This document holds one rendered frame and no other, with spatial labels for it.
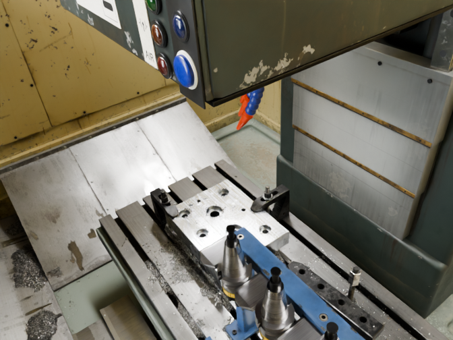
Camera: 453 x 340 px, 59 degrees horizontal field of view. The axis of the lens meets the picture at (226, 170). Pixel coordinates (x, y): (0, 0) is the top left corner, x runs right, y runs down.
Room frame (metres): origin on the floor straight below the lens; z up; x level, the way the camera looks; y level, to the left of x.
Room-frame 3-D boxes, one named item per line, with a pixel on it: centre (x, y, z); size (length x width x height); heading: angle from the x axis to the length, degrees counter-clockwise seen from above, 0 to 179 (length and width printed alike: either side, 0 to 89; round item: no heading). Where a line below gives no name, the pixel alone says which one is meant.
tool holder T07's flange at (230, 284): (0.45, 0.00, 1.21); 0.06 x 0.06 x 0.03
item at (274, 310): (0.36, -0.06, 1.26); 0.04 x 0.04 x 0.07
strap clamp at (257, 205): (0.87, -0.12, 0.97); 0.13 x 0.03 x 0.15; 122
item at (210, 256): (0.50, 0.03, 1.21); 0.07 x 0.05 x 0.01; 122
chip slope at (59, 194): (1.27, 0.37, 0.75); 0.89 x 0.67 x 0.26; 122
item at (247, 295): (0.41, -0.03, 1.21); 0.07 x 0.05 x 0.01; 122
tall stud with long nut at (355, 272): (0.57, -0.28, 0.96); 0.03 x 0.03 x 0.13
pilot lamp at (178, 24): (0.35, 0.03, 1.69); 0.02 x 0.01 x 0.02; 32
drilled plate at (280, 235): (0.80, 0.02, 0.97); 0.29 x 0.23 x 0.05; 32
